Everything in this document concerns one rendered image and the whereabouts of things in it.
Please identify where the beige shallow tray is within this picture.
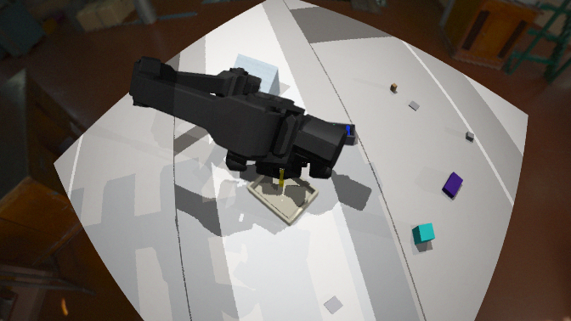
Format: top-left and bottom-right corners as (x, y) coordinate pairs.
(247, 174), (319, 226)

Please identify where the purple rectangular block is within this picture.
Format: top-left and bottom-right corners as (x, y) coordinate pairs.
(442, 172), (463, 198)

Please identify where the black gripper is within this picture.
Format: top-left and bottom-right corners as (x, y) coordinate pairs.
(225, 150), (332, 180)

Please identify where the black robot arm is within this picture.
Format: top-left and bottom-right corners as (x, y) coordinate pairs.
(129, 56), (348, 169)

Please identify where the teal cube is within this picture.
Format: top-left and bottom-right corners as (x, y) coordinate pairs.
(412, 223), (435, 245)

